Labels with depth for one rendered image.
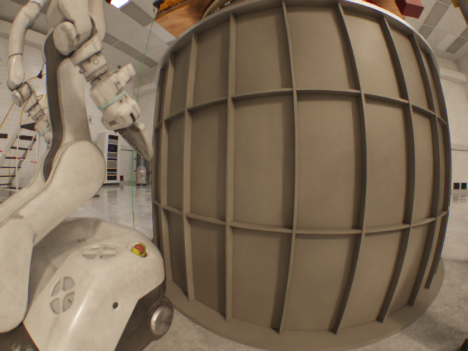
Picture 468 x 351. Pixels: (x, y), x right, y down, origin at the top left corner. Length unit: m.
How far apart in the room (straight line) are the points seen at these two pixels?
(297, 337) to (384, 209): 0.48
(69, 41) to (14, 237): 0.39
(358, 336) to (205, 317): 0.54
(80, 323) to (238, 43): 0.87
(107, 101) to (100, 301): 0.41
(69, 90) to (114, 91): 0.21
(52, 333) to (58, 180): 0.34
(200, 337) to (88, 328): 0.41
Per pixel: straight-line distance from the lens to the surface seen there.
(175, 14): 1.72
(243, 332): 0.73
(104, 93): 0.45
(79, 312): 0.45
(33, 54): 8.35
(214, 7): 1.51
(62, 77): 0.63
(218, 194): 0.63
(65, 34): 0.44
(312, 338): 0.74
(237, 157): 0.59
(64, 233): 0.82
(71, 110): 0.61
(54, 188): 0.53
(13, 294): 0.55
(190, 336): 0.76
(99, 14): 0.72
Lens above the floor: 0.55
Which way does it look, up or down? 1 degrees down
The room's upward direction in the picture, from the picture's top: 1 degrees clockwise
